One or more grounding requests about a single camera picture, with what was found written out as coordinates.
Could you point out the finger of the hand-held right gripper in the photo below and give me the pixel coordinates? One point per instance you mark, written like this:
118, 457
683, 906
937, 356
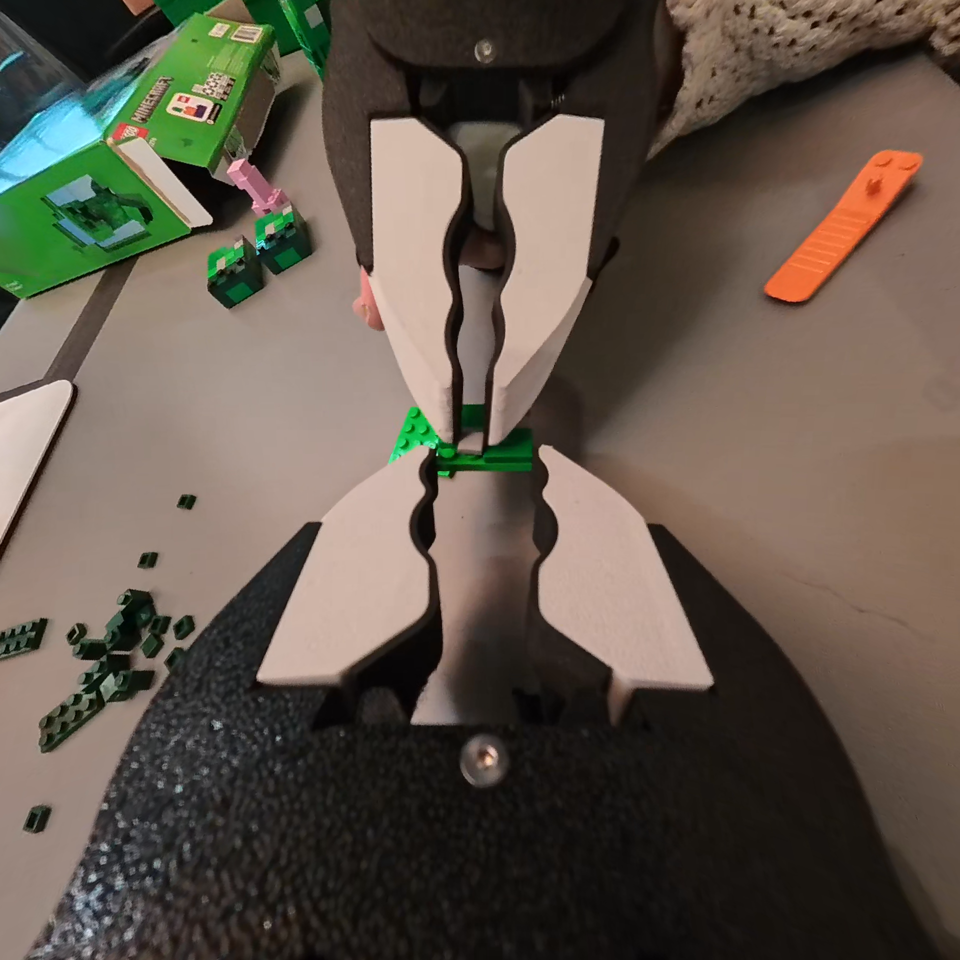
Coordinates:
412, 247
555, 240

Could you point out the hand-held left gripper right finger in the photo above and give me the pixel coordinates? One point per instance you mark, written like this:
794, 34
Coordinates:
615, 592

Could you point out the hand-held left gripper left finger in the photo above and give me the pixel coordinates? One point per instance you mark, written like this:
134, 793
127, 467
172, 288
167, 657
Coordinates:
352, 585

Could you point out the green and grey tiled lego plate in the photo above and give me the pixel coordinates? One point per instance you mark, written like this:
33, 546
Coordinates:
510, 454

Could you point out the large green lego creeper build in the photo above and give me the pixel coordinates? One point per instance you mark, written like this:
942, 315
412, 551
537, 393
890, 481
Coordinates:
300, 30

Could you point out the small green lego cube build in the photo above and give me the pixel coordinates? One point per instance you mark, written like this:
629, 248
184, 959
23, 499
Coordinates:
283, 240
234, 274

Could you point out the bright green square lego plate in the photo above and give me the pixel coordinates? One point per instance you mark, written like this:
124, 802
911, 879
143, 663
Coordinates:
409, 439

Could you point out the pink lego pig figure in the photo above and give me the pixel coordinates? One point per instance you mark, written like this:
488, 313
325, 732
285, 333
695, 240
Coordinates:
259, 187

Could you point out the pile of loose lego pieces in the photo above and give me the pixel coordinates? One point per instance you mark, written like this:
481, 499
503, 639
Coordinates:
112, 652

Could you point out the dark green lego plate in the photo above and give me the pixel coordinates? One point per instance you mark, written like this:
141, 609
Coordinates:
22, 639

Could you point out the green lego set box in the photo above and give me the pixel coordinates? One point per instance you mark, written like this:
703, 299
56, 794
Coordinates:
75, 225

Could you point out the person's right hand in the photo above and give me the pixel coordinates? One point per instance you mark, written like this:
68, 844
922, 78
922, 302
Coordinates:
367, 300

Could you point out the orange brick separator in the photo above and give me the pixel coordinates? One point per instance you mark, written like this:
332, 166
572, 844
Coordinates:
840, 229

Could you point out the white book stand base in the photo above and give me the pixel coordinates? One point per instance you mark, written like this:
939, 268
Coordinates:
30, 450

